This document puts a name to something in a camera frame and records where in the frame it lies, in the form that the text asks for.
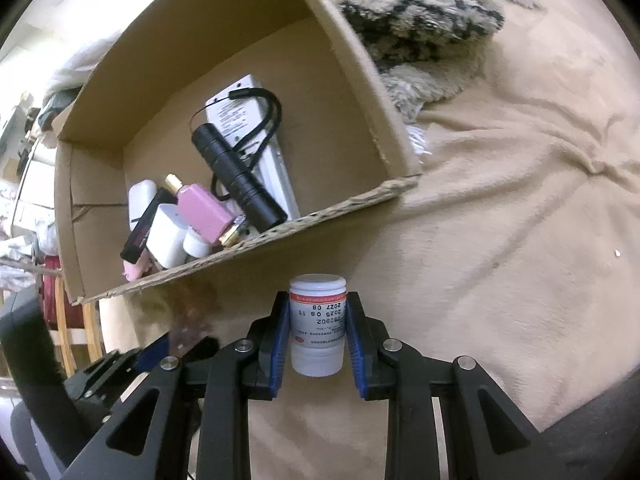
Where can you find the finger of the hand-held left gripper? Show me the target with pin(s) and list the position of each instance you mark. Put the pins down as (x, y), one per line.
(152, 352)
(202, 350)

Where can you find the pale pink rounded object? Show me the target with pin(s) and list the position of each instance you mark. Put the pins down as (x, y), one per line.
(132, 271)

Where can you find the pink perfume bottle gold cap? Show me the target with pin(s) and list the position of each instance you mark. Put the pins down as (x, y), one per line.
(202, 212)

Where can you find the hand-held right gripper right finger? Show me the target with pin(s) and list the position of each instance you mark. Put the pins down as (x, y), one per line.
(354, 347)

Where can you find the small white blue-label bottle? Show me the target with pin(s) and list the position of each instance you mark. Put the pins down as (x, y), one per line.
(196, 245)

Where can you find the white red-label bottle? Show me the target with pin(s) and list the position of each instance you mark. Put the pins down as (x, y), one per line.
(317, 355)

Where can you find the dark cloth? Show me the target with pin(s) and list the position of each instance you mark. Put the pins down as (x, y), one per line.
(600, 445)

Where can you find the white earbuds case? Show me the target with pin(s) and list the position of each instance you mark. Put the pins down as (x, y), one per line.
(140, 200)

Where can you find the red cloth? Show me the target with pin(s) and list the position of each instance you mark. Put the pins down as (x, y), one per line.
(52, 285)

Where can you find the cardboard box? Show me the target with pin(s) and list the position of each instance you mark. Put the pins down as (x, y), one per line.
(165, 90)

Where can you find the white charger adapter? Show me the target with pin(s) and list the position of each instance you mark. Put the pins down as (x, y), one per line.
(167, 235)

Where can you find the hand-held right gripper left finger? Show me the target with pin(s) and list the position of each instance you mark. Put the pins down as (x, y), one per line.
(281, 347)

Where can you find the black red-print cosmetic tube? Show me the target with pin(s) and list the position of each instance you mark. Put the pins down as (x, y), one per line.
(140, 232)

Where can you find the leopard print plush blanket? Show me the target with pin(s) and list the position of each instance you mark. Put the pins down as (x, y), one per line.
(425, 25)

